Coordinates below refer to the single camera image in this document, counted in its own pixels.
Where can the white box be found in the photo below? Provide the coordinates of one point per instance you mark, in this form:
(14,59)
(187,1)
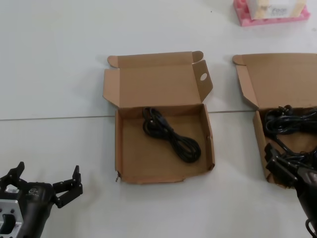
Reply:
(272,8)

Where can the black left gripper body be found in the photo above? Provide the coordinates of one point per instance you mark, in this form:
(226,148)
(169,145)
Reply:
(34,196)

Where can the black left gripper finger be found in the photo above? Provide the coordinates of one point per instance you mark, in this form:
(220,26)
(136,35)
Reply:
(70,187)
(12,176)

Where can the open cardboard box with hole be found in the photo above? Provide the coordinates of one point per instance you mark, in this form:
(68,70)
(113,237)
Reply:
(138,153)

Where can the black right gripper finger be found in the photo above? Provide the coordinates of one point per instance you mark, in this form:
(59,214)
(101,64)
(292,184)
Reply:
(280,168)

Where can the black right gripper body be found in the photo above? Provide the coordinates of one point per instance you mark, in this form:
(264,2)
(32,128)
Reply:
(308,181)

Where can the pink foam tray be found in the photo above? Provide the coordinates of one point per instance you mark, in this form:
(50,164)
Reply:
(272,22)

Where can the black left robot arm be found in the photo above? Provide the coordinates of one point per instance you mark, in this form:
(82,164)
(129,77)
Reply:
(33,229)

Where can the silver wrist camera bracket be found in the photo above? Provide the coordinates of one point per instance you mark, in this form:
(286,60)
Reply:
(10,210)

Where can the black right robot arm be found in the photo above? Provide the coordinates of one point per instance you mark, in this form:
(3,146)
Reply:
(310,210)

